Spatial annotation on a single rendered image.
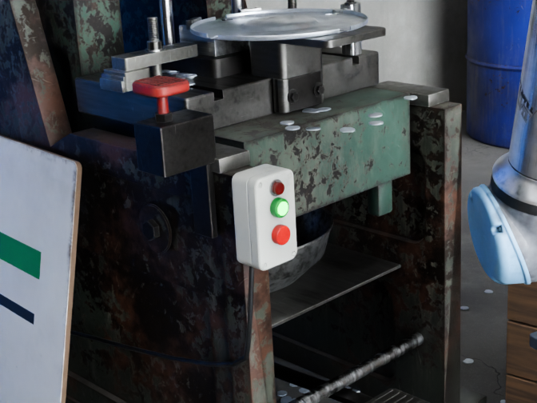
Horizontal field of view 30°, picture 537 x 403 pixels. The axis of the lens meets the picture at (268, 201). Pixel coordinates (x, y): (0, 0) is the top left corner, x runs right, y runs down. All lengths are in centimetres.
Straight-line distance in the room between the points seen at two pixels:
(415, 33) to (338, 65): 230
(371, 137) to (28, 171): 60
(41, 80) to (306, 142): 50
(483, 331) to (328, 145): 87
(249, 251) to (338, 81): 46
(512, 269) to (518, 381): 81
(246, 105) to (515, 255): 62
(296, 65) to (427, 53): 251
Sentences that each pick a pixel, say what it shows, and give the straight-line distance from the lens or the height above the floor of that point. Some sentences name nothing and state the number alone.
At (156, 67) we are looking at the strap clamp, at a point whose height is 73.
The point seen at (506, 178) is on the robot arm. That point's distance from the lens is 113.
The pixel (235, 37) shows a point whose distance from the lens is 153.
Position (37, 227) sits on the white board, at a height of 45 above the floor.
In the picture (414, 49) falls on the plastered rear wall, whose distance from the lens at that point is 404.
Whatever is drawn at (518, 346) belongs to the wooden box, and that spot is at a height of 17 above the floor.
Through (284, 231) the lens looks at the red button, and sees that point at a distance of 139.
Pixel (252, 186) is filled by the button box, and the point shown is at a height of 62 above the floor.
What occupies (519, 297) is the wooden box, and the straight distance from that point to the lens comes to 186.
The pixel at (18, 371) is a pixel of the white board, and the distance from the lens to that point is 190.
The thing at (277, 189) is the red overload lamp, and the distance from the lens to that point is 137.
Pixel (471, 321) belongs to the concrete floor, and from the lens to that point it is 239.
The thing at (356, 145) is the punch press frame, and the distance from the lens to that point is 166.
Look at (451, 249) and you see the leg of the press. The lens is 183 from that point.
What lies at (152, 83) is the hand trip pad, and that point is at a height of 76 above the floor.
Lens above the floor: 103
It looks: 18 degrees down
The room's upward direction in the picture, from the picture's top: 3 degrees counter-clockwise
